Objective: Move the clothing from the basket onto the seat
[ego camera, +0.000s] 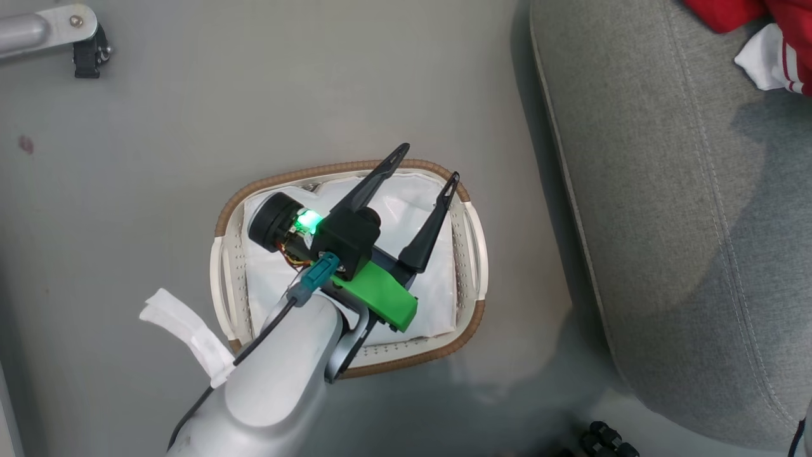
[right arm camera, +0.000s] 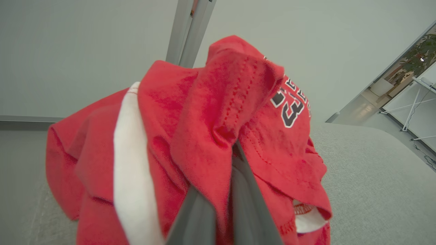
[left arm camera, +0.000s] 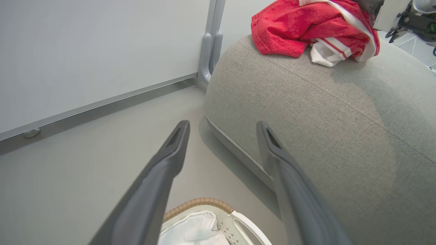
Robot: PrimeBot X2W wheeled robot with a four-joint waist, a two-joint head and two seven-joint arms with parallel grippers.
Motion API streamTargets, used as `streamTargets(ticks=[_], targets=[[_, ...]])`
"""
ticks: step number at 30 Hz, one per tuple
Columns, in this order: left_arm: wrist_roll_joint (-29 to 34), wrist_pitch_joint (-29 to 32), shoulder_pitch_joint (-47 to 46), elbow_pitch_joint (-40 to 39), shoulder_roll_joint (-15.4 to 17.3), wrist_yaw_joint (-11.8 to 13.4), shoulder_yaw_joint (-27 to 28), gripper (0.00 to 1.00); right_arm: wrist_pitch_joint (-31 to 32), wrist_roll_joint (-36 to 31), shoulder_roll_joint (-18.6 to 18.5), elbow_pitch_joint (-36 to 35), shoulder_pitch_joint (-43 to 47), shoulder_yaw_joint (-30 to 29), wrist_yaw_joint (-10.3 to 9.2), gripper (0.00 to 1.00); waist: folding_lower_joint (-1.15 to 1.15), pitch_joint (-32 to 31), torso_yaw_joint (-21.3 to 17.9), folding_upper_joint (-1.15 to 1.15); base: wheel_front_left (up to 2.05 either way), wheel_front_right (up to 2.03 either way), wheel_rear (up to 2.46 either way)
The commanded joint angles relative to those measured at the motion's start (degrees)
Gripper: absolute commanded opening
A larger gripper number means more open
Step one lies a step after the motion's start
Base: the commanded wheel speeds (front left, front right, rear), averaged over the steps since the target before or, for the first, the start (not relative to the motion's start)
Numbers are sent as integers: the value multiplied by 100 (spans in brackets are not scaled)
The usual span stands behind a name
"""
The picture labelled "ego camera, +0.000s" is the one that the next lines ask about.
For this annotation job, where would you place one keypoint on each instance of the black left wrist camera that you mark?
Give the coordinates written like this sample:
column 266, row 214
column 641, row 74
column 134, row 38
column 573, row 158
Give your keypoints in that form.
column 346, row 238

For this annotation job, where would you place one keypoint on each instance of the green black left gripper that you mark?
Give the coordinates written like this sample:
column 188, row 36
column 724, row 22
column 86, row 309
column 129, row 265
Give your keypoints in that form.
column 380, row 295

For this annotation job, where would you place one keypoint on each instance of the red and white clothing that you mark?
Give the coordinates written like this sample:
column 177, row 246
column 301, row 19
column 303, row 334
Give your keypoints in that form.
column 723, row 13

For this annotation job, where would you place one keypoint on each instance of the white basket liner cloth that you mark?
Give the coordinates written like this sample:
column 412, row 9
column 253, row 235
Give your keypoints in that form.
column 439, row 304

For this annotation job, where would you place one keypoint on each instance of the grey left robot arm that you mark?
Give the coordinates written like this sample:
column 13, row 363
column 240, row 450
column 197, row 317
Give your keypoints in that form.
column 279, row 387

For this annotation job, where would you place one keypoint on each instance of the grey fabric sofa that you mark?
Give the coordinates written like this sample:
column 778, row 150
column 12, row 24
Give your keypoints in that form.
column 666, row 190

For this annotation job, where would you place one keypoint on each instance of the silver metal furniture leg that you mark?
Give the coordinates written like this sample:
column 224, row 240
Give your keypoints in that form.
column 38, row 28

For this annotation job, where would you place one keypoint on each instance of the black round connector cluster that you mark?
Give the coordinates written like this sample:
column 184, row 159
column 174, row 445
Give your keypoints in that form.
column 609, row 441

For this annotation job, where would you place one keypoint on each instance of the white basket with brown rim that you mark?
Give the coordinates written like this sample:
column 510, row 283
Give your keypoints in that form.
column 471, row 254

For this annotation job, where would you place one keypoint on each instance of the black caster wheel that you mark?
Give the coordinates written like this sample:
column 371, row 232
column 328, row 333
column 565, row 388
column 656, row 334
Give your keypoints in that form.
column 87, row 60

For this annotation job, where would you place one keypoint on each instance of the white tape strip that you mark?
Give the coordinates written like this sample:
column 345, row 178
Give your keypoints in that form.
column 190, row 330

